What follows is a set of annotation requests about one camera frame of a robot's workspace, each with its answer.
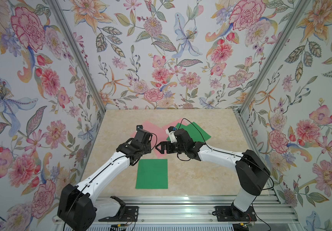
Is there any left corner aluminium post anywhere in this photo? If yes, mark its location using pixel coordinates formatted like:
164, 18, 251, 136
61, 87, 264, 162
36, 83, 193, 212
47, 0, 106, 115

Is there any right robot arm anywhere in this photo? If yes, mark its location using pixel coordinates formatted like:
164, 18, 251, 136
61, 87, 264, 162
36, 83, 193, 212
155, 127, 270, 213

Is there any green paper front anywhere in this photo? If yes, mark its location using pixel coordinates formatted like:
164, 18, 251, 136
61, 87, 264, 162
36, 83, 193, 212
136, 159, 168, 189

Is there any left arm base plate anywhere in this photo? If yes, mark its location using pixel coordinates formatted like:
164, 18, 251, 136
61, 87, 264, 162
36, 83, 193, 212
99, 206, 139, 222

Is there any green paper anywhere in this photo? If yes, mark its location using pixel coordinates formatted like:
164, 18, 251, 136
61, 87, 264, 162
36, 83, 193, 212
136, 159, 168, 189
174, 122, 211, 142

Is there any pink paper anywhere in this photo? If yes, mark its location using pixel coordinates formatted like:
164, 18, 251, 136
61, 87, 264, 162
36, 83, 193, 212
142, 121, 168, 146
151, 118, 189, 159

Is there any aluminium rail frame front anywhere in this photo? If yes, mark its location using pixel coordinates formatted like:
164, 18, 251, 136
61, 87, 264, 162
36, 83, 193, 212
51, 196, 304, 231

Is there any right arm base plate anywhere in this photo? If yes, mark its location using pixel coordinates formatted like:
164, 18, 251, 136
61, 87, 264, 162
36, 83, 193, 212
212, 206, 257, 223

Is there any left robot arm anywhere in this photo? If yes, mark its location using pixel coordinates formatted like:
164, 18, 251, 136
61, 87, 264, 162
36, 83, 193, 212
57, 125, 153, 231

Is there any corner aluminium post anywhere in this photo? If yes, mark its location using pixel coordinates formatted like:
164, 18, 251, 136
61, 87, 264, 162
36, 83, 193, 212
47, 0, 106, 115
238, 0, 311, 115

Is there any pink paper middle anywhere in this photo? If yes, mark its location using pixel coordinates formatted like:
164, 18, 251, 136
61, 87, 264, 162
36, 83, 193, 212
151, 118, 189, 159

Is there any pink paper left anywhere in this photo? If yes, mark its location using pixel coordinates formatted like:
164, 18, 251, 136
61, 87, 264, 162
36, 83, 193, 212
142, 121, 168, 146

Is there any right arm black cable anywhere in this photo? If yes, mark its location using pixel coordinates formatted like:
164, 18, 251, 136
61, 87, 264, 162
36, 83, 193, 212
176, 117, 275, 191

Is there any right corner aluminium post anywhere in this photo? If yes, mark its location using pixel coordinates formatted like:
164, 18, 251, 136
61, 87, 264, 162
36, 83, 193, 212
238, 0, 311, 115

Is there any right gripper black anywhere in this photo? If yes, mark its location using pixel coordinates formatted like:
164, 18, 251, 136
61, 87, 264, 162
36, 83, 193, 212
156, 141, 188, 154

